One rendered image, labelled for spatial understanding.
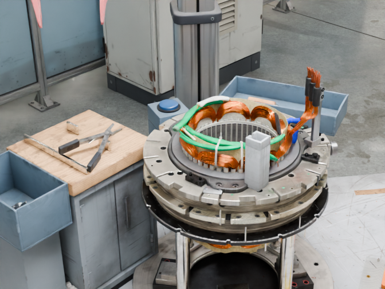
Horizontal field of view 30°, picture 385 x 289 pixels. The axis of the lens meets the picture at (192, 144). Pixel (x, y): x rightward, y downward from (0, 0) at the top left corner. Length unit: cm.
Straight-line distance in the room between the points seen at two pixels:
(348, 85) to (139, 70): 116
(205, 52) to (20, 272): 67
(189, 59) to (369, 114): 221
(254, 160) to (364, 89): 294
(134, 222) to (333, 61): 306
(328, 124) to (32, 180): 58
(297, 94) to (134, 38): 218
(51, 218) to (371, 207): 77
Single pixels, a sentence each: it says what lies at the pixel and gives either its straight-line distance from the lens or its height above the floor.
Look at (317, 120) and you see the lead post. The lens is 124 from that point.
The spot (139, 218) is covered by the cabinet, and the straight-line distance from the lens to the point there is 140.
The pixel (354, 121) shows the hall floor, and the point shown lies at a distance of 369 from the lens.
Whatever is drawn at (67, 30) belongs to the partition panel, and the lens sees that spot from 383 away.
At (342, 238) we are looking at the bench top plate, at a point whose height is 78.
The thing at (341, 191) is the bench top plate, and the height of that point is 78.
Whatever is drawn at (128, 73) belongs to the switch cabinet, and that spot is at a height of 15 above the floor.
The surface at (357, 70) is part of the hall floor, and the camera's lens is 424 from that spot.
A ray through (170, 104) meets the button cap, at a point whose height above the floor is 104.
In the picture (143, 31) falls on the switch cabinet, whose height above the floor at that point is 43.
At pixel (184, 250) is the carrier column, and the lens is 125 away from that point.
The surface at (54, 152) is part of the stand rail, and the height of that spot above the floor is 108.
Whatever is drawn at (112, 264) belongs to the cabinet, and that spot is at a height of 84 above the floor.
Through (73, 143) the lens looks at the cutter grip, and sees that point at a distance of 128.
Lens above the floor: 173
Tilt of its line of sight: 30 degrees down
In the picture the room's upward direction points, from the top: 1 degrees counter-clockwise
